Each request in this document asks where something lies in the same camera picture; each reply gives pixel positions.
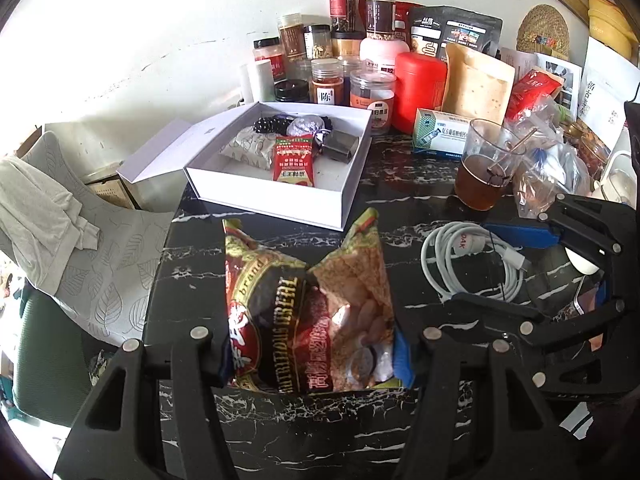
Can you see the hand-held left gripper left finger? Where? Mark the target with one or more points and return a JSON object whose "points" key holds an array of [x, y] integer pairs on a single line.
{"points": [[210, 360]]}

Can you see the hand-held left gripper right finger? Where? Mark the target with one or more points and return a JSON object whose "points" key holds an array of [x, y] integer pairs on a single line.
{"points": [[402, 360]]}

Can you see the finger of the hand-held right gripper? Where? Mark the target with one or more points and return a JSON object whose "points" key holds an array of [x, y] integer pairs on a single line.
{"points": [[520, 236], [500, 306]]}

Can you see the brown cereal bag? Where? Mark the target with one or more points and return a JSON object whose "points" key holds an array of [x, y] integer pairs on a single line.
{"points": [[300, 310]]}

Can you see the white cardboard box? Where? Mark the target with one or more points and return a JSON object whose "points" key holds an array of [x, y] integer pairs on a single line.
{"points": [[320, 180]]}

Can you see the small grey box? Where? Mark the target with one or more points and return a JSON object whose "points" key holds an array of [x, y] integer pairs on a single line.
{"points": [[340, 147]]}

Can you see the white bread packet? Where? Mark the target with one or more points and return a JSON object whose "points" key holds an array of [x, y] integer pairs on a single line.
{"points": [[245, 149]]}

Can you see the red snack packet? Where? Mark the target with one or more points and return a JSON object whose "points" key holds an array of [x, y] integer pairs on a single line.
{"points": [[295, 162]]}

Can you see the black lace scrunchie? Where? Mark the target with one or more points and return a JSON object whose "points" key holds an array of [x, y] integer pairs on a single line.
{"points": [[330, 121]]}

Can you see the purple embroidered sachet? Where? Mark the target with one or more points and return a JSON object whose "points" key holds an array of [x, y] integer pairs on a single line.
{"points": [[305, 125]]}

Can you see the black polka-dot cloth bow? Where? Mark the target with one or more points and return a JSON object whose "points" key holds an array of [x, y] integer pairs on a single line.
{"points": [[267, 124]]}

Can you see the glass of brown drink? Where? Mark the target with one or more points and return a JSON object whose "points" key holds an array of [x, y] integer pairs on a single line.
{"points": [[482, 185]]}

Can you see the white round object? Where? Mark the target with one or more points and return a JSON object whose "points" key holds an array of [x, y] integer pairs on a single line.
{"points": [[582, 262]]}

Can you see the clear plastic bag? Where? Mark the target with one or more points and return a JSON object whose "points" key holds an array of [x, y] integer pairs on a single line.
{"points": [[555, 170]]}

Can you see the metal stirrer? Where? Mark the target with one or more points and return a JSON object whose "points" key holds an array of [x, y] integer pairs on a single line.
{"points": [[520, 142]]}

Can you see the grey leaf-pattern chair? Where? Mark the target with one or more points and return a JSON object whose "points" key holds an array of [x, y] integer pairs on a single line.
{"points": [[120, 270]]}

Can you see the green and white medicine box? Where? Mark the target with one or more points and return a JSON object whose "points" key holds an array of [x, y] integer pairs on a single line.
{"points": [[440, 135]]}

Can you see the red snack bag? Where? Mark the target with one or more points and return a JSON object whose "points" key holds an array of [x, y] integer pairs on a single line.
{"points": [[530, 90]]}

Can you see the tan paper pouch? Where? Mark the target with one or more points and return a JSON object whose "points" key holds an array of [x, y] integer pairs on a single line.
{"points": [[475, 85]]}

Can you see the green chair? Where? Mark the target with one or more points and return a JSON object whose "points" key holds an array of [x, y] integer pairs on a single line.
{"points": [[50, 360]]}

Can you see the white printed card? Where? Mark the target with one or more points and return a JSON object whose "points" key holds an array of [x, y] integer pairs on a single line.
{"points": [[562, 72]]}

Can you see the red plastic canister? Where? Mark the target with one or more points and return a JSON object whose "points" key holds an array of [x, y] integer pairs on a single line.
{"points": [[419, 95]]}

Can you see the clear jar with orange label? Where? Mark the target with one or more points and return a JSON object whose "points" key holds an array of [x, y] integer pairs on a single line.
{"points": [[372, 102]]}

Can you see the beige perforated panel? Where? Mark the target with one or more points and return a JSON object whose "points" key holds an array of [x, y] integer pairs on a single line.
{"points": [[107, 187]]}

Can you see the round woven mat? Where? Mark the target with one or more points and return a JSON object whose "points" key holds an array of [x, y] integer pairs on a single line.
{"points": [[542, 27]]}

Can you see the black printed pouch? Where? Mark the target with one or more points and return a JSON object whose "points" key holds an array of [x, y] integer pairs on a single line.
{"points": [[460, 25]]}

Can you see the pink plastic jar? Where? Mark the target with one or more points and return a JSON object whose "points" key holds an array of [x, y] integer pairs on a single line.
{"points": [[382, 55]]}

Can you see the yellow fabric hat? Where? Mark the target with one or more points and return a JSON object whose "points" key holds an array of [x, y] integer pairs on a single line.
{"points": [[610, 25]]}

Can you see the grey garment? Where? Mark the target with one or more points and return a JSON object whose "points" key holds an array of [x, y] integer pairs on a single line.
{"points": [[35, 210]]}

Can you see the clear jar with dark contents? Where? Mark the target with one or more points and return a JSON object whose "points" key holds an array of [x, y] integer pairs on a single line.
{"points": [[352, 65]]}

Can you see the orange powder jar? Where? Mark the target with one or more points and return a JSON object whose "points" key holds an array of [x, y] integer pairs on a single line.
{"points": [[327, 85]]}

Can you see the red foil pouch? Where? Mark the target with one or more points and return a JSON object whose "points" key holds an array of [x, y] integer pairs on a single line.
{"points": [[402, 12]]}

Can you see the black-lid jar of yellow powder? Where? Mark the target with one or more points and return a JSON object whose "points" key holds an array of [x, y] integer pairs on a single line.
{"points": [[347, 45]]}

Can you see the tall jar with maroon label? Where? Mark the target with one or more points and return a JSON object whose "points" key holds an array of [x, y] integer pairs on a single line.
{"points": [[380, 12]]}

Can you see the dark jar with black lid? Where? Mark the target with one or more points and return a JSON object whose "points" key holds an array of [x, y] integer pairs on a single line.
{"points": [[291, 91]]}

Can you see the white cylinder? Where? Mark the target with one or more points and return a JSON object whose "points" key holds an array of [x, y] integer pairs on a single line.
{"points": [[262, 82], [245, 82]]}

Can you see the black-lid jar of dried slices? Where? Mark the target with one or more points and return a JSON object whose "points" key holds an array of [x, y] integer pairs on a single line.
{"points": [[317, 42]]}

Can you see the tall jar with red label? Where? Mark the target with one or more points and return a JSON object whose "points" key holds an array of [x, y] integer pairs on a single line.
{"points": [[341, 5]]}

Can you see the brown powder jar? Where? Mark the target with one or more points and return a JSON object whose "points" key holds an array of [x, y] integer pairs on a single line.
{"points": [[291, 37]]}

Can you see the red-label spice jar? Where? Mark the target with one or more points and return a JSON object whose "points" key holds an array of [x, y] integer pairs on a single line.
{"points": [[270, 62]]}

